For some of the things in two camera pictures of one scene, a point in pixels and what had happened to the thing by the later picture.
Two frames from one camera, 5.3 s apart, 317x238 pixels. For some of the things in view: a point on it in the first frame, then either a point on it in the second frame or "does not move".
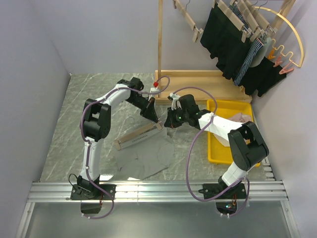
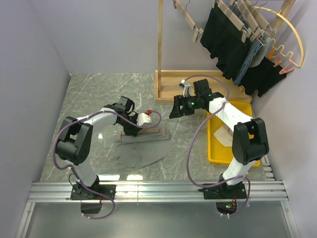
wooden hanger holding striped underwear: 252,21 does not move
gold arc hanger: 296,65 does not move
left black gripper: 148,111 -> 133,131
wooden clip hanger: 177,4 does not move
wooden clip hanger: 118,144 -> 161,130
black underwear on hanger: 222,37 does not move
